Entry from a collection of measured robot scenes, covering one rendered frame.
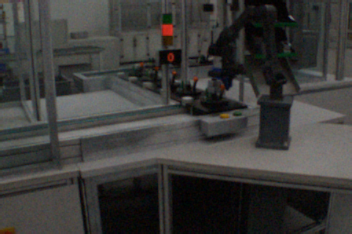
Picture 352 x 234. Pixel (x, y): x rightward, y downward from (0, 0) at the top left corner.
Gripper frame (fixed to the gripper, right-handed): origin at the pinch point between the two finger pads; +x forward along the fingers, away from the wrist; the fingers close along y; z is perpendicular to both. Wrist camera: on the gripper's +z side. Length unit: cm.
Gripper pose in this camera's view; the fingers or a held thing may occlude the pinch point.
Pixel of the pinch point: (227, 83)
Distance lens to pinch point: 182.3
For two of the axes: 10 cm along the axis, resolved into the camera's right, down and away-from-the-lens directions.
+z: 4.6, 2.2, -8.6
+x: 0.2, 9.7, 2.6
